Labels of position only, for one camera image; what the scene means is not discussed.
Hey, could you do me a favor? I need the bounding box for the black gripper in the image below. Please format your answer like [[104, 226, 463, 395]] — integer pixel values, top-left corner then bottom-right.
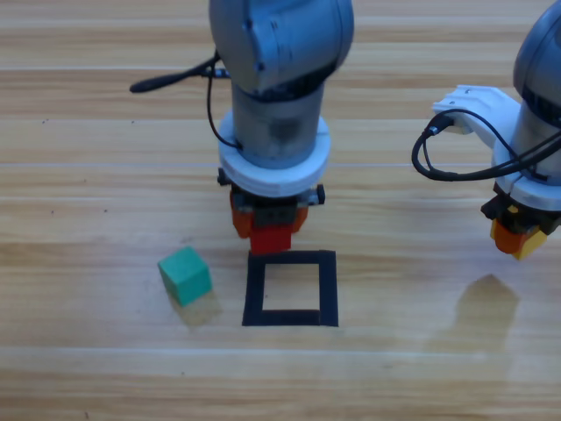
[[480, 182, 561, 258], [217, 168, 326, 240]]

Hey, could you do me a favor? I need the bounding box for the yellow cube block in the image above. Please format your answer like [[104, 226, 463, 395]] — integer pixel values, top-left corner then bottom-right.
[[508, 228, 549, 262]]

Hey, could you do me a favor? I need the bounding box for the red cube block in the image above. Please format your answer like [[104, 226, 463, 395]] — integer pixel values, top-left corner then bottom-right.
[[248, 224, 294, 256]]

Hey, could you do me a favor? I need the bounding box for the green cube block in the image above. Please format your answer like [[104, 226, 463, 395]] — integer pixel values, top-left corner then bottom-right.
[[157, 245, 213, 307]]

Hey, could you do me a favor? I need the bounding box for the black tape square outline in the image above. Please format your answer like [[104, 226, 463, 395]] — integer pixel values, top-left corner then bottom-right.
[[241, 249, 339, 328]]

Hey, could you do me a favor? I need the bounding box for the black braided arm sleeve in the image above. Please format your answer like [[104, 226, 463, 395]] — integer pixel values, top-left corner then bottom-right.
[[129, 61, 231, 95]]

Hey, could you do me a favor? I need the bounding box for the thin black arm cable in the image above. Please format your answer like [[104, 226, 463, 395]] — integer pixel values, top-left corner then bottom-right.
[[204, 52, 245, 153]]

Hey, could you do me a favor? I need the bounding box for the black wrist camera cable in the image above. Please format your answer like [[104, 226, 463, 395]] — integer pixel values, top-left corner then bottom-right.
[[410, 108, 561, 182]]

